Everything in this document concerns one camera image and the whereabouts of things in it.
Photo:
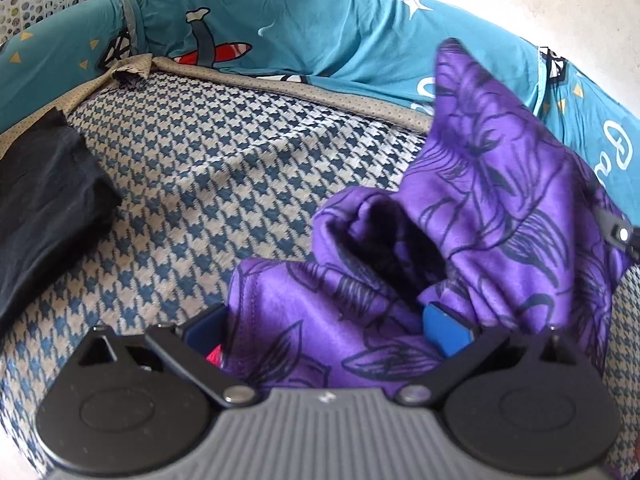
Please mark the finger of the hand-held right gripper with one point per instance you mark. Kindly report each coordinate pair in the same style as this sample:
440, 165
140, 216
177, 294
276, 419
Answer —
622, 234

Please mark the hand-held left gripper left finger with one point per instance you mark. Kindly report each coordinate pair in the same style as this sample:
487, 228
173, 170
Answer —
200, 332

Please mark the teal printed sofa cover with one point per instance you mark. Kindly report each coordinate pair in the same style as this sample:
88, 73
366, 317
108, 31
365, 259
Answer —
320, 35

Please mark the purple floral garment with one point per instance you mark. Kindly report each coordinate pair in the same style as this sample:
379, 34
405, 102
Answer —
490, 200

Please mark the houndstooth seat cover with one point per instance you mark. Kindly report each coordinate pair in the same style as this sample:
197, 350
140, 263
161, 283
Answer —
225, 175

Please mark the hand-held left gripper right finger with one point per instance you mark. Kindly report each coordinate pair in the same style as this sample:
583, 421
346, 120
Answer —
445, 330

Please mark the black folded garment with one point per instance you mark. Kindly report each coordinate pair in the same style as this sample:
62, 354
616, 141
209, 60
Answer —
40, 200

